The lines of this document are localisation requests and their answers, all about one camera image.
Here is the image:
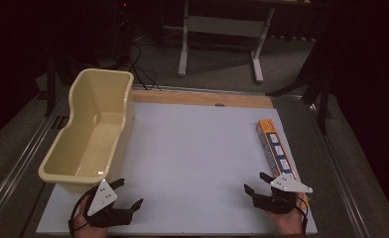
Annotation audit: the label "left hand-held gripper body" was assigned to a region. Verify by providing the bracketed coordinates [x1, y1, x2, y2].
[82, 178, 133, 229]

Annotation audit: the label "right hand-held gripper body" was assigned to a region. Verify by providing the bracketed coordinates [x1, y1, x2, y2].
[252, 174, 314, 215]

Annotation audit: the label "long orange and blue box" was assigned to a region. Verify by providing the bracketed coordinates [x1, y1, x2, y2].
[255, 118, 311, 211]

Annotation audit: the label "pale yellow plastic tub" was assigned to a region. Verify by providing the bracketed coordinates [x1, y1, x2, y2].
[38, 67, 136, 194]

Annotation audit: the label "person's left hand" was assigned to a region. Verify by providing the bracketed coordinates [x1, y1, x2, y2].
[72, 193, 109, 238]

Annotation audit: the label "person's right hand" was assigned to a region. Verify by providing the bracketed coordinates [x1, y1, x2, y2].
[267, 192, 310, 237]

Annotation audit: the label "black metal stand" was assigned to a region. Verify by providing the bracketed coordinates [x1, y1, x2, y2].
[265, 19, 337, 135]
[43, 49, 59, 117]

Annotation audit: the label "wooden board strip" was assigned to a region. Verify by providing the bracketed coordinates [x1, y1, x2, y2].
[131, 89, 275, 110]

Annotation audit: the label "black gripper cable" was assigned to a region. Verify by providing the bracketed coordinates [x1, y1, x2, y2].
[67, 190, 95, 238]
[294, 193, 311, 237]

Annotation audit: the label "metal rail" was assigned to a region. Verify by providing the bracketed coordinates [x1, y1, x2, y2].
[0, 88, 69, 232]
[309, 102, 373, 238]

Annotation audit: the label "black floor cables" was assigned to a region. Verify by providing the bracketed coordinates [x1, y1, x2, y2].
[125, 41, 163, 92]

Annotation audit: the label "white metal table frame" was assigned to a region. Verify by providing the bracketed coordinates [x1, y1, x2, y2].
[177, 0, 277, 84]

